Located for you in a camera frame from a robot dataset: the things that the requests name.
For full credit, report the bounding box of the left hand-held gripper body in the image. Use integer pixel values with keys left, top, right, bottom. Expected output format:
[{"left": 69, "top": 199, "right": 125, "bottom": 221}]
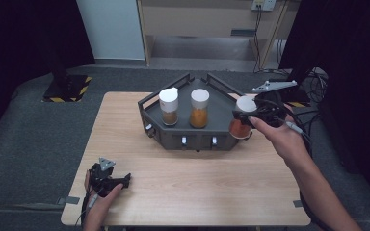
[{"left": 88, "top": 156, "right": 125, "bottom": 198}]

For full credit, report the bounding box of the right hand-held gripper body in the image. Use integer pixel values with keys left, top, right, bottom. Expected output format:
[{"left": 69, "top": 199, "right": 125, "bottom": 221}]
[{"left": 251, "top": 79, "right": 299, "bottom": 128}]

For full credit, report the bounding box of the black corner rack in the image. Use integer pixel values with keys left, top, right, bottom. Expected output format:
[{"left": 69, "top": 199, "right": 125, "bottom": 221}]
[{"left": 137, "top": 72, "right": 262, "bottom": 152}]

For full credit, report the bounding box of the yellow spice jar white lid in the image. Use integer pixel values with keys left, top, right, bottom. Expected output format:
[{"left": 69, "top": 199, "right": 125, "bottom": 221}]
[{"left": 189, "top": 88, "right": 211, "bottom": 129}]

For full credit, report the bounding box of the brown spice jar flip lid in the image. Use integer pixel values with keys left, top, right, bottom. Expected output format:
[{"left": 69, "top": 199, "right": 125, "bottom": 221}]
[{"left": 158, "top": 87, "right": 180, "bottom": 127}]

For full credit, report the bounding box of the person's left hand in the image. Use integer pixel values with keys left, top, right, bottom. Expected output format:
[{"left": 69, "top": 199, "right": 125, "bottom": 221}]
[{"left": 82, "top": 169, "right": 125, "bottom": 231}]

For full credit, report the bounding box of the person's right hand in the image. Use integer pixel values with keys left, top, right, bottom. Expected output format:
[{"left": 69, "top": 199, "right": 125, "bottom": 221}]
[{"left": 248, "top": 103, "right": 313, "bottom": 167}]

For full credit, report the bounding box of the black stand base striped edge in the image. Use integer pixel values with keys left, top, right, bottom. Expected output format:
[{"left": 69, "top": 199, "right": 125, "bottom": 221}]
[
  {"left": 282, "top": 65, "right": 312, "bottom": 109},
  {"left": 41, "top": 61, "right": 93, "bottom": 104}
]

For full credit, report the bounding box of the black curtain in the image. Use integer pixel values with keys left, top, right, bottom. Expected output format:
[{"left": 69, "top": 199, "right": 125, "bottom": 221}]
[
  {"left": 278, "top": 0, "right": 370, "bottom": 210},
  {"left": 0, "top": 0, "right": 96, "bottom": 146}
]

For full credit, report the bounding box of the wooden shelf unit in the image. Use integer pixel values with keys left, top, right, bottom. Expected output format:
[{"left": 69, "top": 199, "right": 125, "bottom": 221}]
[{"left": 137, "top": 0, "right": 293, "bottom": 70}]

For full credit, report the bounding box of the white panel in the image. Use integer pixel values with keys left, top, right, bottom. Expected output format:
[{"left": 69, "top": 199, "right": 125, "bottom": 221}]
[{"left": 75, "top": 0, "right": 146, "bottom": 62}]

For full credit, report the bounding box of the left hand-held gripper cable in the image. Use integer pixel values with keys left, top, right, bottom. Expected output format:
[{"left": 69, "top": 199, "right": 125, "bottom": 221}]
[{"left": 74, "top": 188, "right": 100, "bottom": 229}]

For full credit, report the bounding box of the hand-held gripper cable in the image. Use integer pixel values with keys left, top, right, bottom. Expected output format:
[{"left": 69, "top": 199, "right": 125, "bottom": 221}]
[
  {"left": 253, "top": 97, "right": 335, "bottom": 231},
  {"left": 74, "top": 188, "right": 100, "bottom": 229}
]

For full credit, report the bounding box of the right hand-held gripper cable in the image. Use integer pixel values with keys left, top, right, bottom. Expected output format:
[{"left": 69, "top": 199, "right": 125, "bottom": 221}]
[{"left": 253, "top": 97, "right": 335, "bottom": 231}]

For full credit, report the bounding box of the long black floor cable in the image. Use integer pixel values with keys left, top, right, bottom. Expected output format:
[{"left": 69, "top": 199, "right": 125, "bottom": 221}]
[{"left": 293, "top": 110, "right": 322, "bottom": 152}]

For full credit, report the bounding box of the bundle of floor cables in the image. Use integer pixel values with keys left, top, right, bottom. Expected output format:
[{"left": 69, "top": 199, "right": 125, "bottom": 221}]
[{"left": 305, "top": 66, "right": 330, "bottom": 104}]

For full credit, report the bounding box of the black socket cable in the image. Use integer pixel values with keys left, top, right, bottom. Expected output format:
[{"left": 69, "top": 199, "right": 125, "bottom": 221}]
[{"left": 251, "top": 8, "right": 264, "bottom": 73}]

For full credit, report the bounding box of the white wall socket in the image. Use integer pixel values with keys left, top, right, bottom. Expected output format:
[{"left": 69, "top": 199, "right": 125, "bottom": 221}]
[{"left": 251, "top": 0, "right": 277, "bottom": 13}]

